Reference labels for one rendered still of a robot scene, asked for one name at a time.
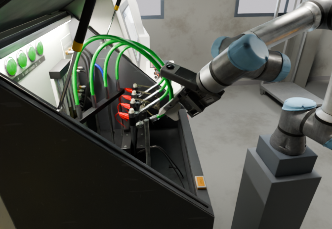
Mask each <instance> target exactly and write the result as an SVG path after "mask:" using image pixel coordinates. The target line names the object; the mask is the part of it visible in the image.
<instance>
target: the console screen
mask: <svg viewBox="0 0 332 229"><path fill-rule="evenodd" d="M119 9H120V12H121V16H122V19H123V22H124V26H125V29H126V32H127V35H128V38H129V40H133V41H136V42H138V43H140V40H139V37H138V33H137V30H136V27H135V23H134V20H133V17H132V14H131V10H130V7H129V4H128V0H125V1H124V2H123V3H122V4H121V5H120V7H119ZM132 51H133V54H134V57H135V60H136V63H137V66H138V67H139V68H140V60H141V53H139V52H138V51H136V50H135V49H133V48H132Z"/></svg>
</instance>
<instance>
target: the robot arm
mask: <svg viewBox="0 0 332 229"><path fill-rule="evenodd" d="M315 29H326V30H332V0H307V1H305V2H303V3H301V4H299V5H298V6H297V7H296V9H295V10H293V11H291V12H288V13H286V14H284V15H282V16H279V17H277V18H275V19H273V20H271V21H268V22H266V23H264V24H262V25H259V26H257V27H255V28H253V29H250V30H248V31H246V32H244V33H241V34H239V35H237V36H235V37H233V38H230V37H225V36H222V37H219V38H217V39H216V40H215V41H214V42H213V44H212V46H211V55H212V57H213V58H214V59H213V60H212V61H211V62H209V63H208V64H207V65H206V66H205V67H203V68H202V69H201V71H200V72H198V73H196V72H194V71H191V70H189V69H186V68H184V67H182V66H179V65H177V64H174V63H172V62H170V61H168V62H167V63H166V64H165V65H164V66H163V67H162V68H161V69H160V76H162V77H164V78H167V79H169V80H171V81H173V82H176V83H178V84H180V85H182V86H183V87H181V88H180V89H179V90H178V91H177V92H176V93H175V94H174V98H172V99H171V100H170V101H169V102H168V103H167V104H166V105H164V106H163V107H162V108H161V109H160V110H159V116H161V115H163V114H165V115H167V116H168V117H170V118H171V119H173V120H175V121H177V120H179V115H178V110H180V108H181V105H180V103H181V104H182V105H183V106H184V108H185V109H186V110H187V114H188V115H189V116H190V117H191V118H193V117H194V116H196V115H198V114H200V113H201V112H203V111H204V109H205V108H206V107H208V106H210V105H211V104H213V103H215V102H216V101H218V100H220V99H221V96H222V95H223V94H224V93H225V91H224V89H225V88H227V87H229V86H230V85H232V84H233V83H235V82H236V81H238V80H240V79H243V78H244V79H251V80H259V81H266V82H279V81H281V80H283V79H284V78H285V77H286V76H287V75H288V74H289V72H290V69H291V62H290V59H289V58H288V57H287V56H286V55H285V54H283V53H280V52H279V51H272V50H268V49H269V48H271V47H273V46H275V45H277V44H279V43H281V42H283V41H286V40H288V39H290V38H292V37H294V36H296V35H298V34H300V33H302V32H310V31H313V30H315ZM179 102H180V103H179ZM316 106H317V105H316V102H314V101H313V100H310V99H307V98H302V97H292V98H289V99H287V100H286V101H285V102H284V105H283V107H282V112H281V115H280V119H279V123H278V126H277V128H276V130H275V131H274V132H273V134H272V135H271V136H270V144H271V146H272V147H273V148H274V149H276V150H277V151H279V152H281V153H283V154H287V155H293V156H297V155H301V154H303V153H304V152H305V150H306V147H307V144H306V136H307V137H309V138H311V139H312V140H314V141H316V142H317V143H319V144H321V145H322V146H323V147H327V148H328V149H330V150H332V74H331V77H330V81H329V84H328V88H327V91H326V94H325V98H324V101H323V104H322V106H321V107H319V108H316ZM196 113H197V114H196Z"/></svg>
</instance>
